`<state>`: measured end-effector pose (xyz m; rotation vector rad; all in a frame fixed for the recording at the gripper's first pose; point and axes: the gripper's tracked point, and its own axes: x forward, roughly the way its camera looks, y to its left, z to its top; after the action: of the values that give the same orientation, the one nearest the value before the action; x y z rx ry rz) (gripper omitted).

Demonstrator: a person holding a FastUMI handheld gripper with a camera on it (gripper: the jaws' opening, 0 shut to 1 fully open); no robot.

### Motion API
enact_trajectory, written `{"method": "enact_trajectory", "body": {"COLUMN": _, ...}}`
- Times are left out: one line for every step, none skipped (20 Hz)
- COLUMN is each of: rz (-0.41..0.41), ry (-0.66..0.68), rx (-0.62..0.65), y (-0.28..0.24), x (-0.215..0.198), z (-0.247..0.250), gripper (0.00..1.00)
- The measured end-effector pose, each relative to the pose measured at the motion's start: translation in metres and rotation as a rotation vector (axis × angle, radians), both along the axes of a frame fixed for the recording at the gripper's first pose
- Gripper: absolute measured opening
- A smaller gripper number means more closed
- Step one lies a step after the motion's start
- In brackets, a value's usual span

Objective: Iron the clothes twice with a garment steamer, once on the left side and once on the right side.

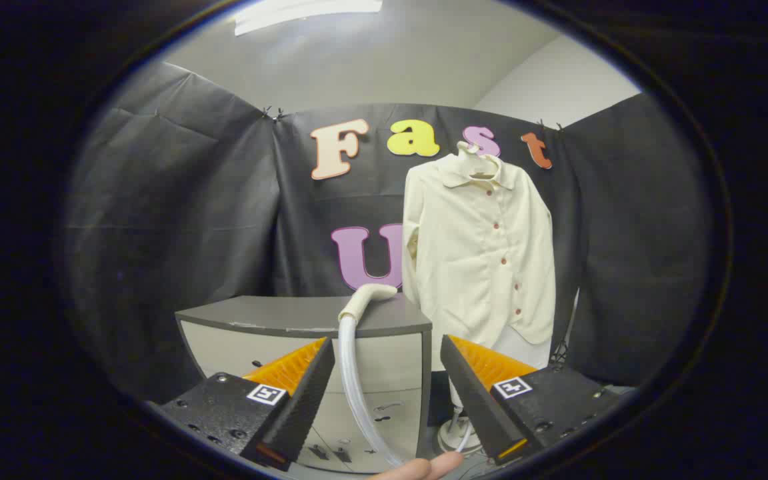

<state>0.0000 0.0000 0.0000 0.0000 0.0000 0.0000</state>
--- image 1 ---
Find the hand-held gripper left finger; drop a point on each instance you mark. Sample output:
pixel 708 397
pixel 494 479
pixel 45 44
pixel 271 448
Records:
pixel 304 400

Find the black backdrop cloth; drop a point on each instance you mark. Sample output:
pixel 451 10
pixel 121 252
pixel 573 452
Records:
pixel 190 233

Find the white plastic clothes hanger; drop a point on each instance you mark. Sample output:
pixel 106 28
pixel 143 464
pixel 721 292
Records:
pixel 470 155

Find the white garment steamer base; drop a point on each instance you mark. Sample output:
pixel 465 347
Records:
pixel 454 436

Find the grey cabinet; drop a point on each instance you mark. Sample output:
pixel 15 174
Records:
pixel 270 313

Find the cream button-up shirt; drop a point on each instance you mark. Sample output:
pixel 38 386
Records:
pixel 470 253

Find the white garment steamer head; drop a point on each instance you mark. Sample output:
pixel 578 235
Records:
pixel 367 296

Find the ceiling light panel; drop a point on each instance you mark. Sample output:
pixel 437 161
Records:
pixel 304 10

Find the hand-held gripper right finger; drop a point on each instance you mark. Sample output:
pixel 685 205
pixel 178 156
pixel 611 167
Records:
pixel 474 393

